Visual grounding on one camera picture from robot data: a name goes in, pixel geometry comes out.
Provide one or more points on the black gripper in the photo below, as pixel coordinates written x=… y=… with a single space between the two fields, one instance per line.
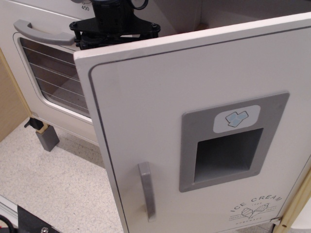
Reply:
x=102 y=31

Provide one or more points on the white toy fridge door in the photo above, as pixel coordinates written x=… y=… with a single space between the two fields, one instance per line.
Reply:
x=137 y=93

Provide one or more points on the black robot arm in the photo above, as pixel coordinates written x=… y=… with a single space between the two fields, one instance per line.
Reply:
x=115 y=7

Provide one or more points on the grey oven temperature knob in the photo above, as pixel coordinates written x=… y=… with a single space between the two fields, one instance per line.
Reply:
x=78 y=1

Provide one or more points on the white toy oven door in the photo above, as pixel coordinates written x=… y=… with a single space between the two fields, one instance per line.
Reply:
x=46 y=74

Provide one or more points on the black clamp on leg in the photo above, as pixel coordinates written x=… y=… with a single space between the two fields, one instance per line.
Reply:
x=34 y=123

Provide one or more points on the light wooden side panel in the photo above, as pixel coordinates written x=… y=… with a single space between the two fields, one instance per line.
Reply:
x=13 y=107

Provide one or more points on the grey kitchen leg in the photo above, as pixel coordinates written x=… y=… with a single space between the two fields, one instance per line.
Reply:
x=48 y=138

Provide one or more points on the grey ice dispenser panel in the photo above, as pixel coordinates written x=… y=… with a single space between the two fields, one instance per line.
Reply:
x=228 y=142

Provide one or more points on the grey oven door handle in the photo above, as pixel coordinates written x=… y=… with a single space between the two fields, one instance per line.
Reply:
x=25 y=28

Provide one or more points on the grey fridge door handle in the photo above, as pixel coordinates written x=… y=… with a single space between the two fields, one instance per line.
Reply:
x=148 y=190

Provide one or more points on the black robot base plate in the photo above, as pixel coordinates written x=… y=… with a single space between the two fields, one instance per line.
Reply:
x=29 y=223

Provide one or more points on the beige wooden side post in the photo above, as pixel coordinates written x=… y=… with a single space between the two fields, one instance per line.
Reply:
x=302 y=194

